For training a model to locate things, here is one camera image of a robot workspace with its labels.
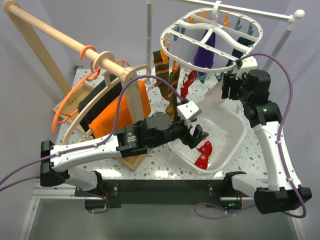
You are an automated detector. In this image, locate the orange cloth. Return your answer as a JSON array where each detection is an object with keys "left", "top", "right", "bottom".
[{"left": 89, "top": 80, "right": 151, "bottom": 139}]

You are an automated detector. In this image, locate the wooden clothes rack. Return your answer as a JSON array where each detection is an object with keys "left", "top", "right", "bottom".
[{"left": 1, "top": 0, "right": 151, "bottom": 172}]

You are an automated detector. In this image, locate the red santa sock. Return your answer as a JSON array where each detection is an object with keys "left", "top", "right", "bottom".
[
  {"left": 180, "top": 70, "right": 197, "bottom": 99},
  {"left": 194, "top": 141, "right": 213, "bottom": 170}
]

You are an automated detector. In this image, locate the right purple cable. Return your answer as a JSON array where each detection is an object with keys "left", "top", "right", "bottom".
[{"left": 194, "top": 52, "right": 307, "bottom": 221}]

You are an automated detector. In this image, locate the black cloth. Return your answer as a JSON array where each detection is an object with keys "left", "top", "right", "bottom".
[{"left": 77, "top": 76, "right": 123, "bottom": 137}]

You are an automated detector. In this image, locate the white sock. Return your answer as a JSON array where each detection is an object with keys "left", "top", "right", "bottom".
[{"left": 204, "top": 82, "right": 225, "bottom": 108}]

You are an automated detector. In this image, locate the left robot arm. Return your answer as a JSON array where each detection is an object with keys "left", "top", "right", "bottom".
[{"left": 39, "top": 112, "right": 209, "bottom": 196}]

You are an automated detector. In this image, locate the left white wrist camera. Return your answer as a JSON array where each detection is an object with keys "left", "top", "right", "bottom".
[{"left": 176, "top": 99, "right": 202, "bottom": 122}]

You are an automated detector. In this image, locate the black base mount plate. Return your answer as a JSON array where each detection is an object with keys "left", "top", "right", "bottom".
[{"left": 74, "top": 179, "right": 242, "bottom": 211}]

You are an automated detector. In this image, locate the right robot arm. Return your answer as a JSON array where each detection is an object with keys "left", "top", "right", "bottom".
[{"left": 222, "top": 69, "right": 312, "bottom": 214}]

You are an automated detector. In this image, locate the striped olive sock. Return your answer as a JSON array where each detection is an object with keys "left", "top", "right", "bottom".
[
  {"left": 153, "top": 50, "right": 169, "bottom": 81},
  {"left": 165, "top": 66, "right": 181, "bottom": 120}
]

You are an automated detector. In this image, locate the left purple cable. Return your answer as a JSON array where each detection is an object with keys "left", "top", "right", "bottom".
[{"left": 0, "top": 74, "right": 187, "bottom": 192}]

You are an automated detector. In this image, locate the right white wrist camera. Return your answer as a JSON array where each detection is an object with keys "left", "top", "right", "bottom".
[{"left": 235, "top": 56, "right": 258, "bottom": 79}]

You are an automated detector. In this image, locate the white plastic basin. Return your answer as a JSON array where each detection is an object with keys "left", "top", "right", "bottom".
[{"left": 168, "top": 100, "right": 247, "bottom": 175}]

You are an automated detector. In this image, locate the purple cable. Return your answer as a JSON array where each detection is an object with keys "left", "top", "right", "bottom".
[
  {"left": 194, "top": 52, "right": 307, "bottom": 221},
  {"left": 0, "top": 74, "right": 187, "bottom": 192}
]

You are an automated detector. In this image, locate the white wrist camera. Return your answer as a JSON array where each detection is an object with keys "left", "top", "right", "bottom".
[
  {"left": 235, "top": 56, "right": 258, "bottom": 79},
  {"left": 176, "top": 99, "right": 202, "bottom": 122}
]

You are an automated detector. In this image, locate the white drying rack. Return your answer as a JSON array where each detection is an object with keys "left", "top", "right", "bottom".
[{"left": 142, "top": 0, "right": 306, "bottom": 118}]

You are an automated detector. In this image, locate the orange plastic hanger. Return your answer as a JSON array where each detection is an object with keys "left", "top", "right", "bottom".
[{"left": 51, "top": 51, "right": 131, "bottom": 135}]

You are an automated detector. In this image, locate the wooden hanger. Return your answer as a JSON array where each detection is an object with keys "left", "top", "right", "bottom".
[{"left": 62, "top": 51, "right": 153, "bottom": 145}]

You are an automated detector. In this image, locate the purple sock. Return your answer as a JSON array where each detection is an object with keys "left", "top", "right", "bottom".
[{"left": 193, "top": 33, "right": 216, "bottom": 69}]

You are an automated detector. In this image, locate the white clip sock hanger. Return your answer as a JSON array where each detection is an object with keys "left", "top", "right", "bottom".
[{"left": 159, "top": 1, "right": 263, "bottom": 83}]

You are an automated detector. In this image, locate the aluminium frame rail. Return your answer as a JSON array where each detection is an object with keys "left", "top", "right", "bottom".
[{"left": 19, "top": 180, "right": 88, "bottom": 240}]

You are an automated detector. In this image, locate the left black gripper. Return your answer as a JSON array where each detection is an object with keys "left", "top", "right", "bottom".
[{"left": 149, "top": 114, "right": 209, "bottom": 149}]

